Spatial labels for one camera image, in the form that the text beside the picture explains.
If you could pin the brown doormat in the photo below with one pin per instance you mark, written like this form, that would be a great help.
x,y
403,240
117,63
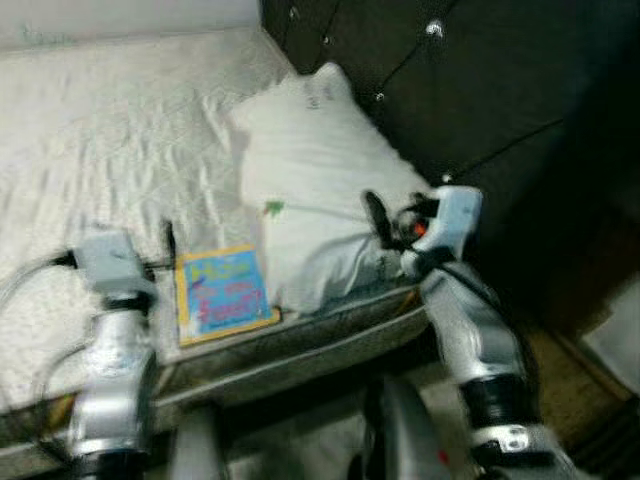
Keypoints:
x,y
560,385

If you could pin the robot leg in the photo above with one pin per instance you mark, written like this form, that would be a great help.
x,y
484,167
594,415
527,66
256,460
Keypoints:
x,y
400,430
195,445

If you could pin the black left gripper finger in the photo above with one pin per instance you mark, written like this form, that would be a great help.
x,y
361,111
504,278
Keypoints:
x,y
169,240

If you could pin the robot left leg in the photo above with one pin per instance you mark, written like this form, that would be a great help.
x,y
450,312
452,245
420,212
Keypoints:
x,y
195,445

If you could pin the grey patterned mattress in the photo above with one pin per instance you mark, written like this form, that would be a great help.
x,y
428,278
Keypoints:
x,y
100,150

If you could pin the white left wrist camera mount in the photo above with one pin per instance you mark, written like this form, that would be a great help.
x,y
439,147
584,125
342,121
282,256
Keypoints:
x,y
112,260

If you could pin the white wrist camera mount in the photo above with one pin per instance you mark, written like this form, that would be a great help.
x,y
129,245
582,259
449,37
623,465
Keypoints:
x,y
112,260
450,225

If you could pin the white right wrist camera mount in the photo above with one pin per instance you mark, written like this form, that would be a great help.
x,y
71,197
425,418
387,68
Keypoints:
x,y
450,225

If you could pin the white pillow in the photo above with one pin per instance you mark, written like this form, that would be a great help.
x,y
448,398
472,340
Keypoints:
x,y
320,180

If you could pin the black tufted headboard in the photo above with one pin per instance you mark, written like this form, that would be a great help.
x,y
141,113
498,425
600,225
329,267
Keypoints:
x,y
470,100

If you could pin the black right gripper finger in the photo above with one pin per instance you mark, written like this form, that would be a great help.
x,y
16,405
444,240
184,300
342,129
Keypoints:
x,y
376,218

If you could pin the robot right leg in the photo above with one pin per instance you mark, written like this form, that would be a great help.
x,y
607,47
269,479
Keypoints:
x,y
400,430

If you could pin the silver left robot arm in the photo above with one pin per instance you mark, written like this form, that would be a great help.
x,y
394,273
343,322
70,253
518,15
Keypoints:
x,y
110,390

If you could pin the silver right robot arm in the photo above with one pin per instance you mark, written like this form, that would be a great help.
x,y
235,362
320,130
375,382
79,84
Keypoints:
x,y
485,350

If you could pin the colourful children's book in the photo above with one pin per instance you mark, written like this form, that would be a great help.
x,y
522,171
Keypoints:
x,y
225,295

